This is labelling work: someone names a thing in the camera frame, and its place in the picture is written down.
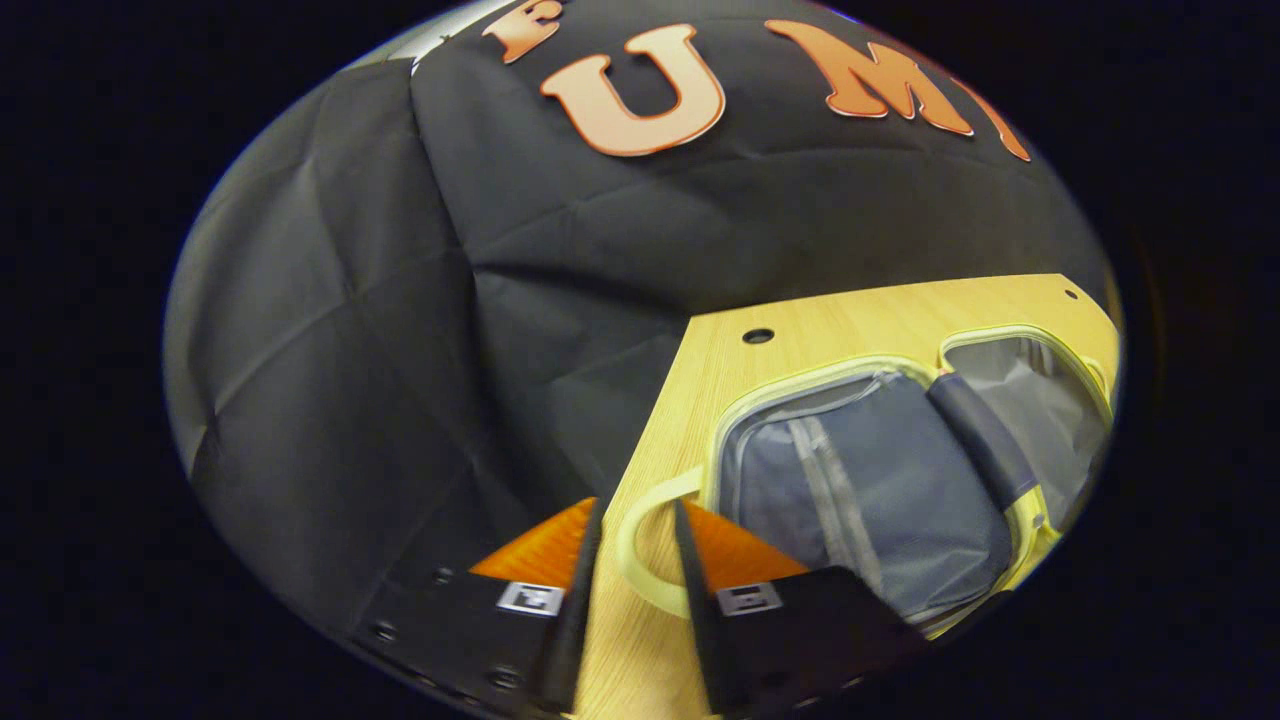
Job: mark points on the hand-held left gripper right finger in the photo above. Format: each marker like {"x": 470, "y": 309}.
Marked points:
{"x": 702, "y": 620}

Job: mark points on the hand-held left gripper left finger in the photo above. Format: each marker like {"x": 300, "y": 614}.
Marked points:
{"x": 583, "y": 620}

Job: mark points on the black backdrop cloth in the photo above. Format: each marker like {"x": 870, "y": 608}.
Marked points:
{"x": 400, "y": 350}

